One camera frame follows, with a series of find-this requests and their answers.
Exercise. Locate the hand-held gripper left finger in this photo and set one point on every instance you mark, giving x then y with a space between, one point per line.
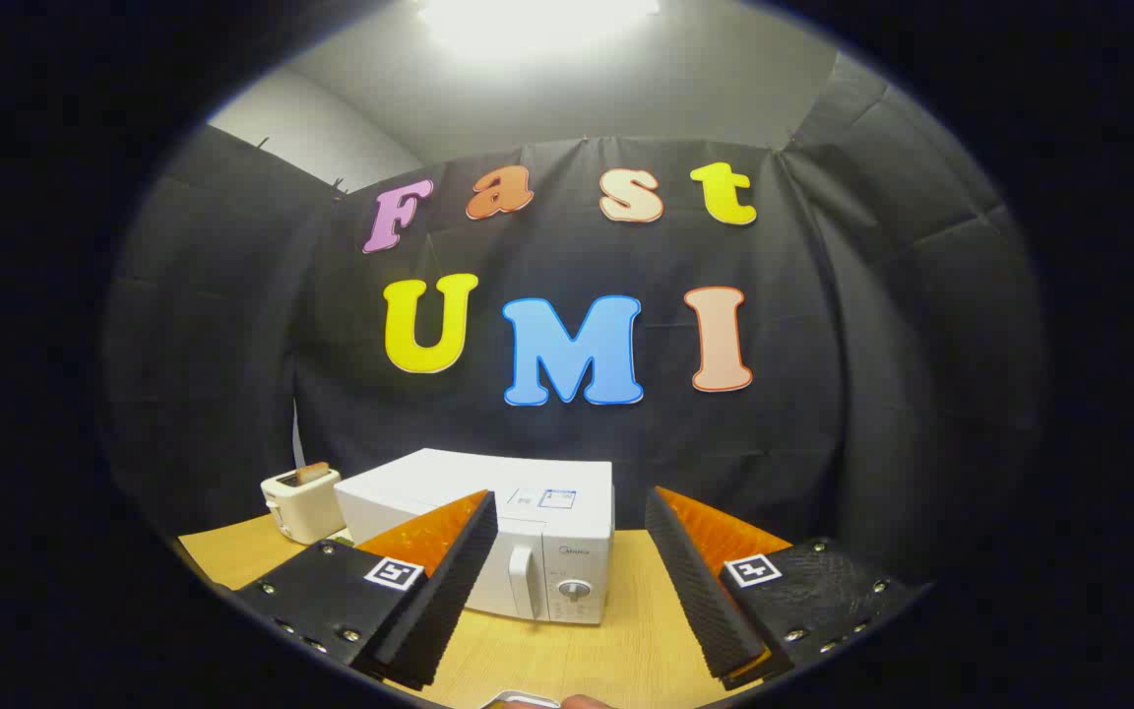
449 601

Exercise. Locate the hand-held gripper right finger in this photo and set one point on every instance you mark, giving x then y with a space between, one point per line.
700 601

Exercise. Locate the white microwave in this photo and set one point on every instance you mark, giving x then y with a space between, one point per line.
567 581

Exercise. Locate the cream toaster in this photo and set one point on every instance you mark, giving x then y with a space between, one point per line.
306 507

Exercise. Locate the toast slice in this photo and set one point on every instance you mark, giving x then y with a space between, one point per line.
313 474

